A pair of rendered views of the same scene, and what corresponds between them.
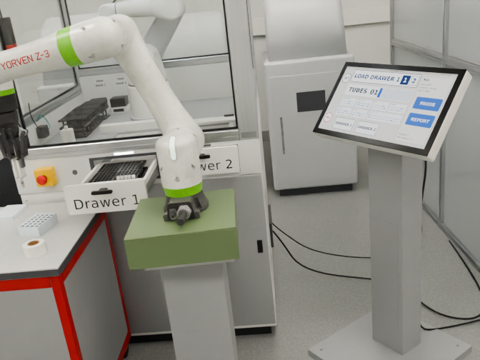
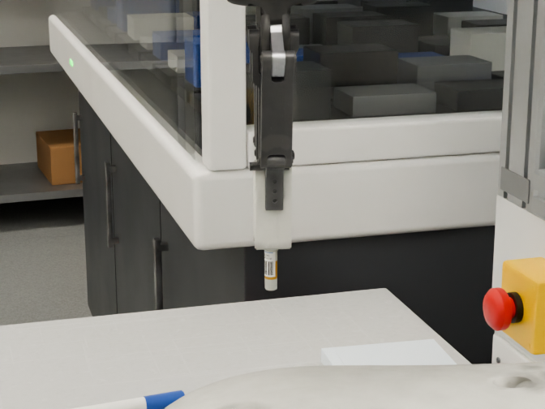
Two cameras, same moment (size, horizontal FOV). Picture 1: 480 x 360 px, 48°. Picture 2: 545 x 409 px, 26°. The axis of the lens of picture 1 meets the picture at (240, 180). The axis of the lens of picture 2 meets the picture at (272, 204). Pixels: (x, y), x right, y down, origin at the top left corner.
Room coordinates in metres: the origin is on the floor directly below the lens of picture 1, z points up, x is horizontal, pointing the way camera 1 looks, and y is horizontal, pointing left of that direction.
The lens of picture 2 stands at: (1.51, -0.11, 1.26)
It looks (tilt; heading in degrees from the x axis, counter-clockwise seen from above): 15 degrees down; 70
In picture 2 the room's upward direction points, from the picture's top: straight up
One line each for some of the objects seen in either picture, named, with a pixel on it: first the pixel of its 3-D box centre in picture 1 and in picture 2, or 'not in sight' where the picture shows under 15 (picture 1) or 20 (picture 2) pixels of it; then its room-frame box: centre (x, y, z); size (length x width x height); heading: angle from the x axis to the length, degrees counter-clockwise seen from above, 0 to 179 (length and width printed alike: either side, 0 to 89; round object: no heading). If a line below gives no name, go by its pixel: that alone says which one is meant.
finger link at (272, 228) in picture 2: (21, 167); (272, 207); (1.82, 0.76, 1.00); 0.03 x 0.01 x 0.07; 164
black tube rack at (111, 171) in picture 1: (120, 178); not in sight; (1.98, 0.46, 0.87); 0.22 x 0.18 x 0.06; 176
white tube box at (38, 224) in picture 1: (38, 224); not in sight; (1.83, 0.75, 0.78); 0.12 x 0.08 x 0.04; 165
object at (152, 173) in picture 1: (121, 178); not in sight; (1.99, 0.46, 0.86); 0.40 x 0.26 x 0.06; 176
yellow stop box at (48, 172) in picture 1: (45, 176); (534, 305); (2.09, 0.79, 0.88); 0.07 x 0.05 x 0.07; 86
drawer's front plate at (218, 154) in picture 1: (202, 161); not in sight; (2.06, 0.14, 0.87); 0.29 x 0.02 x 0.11; 86
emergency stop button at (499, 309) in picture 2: (42, 179); (503, 308); (2.06, 0.79, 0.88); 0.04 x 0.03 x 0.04; 86
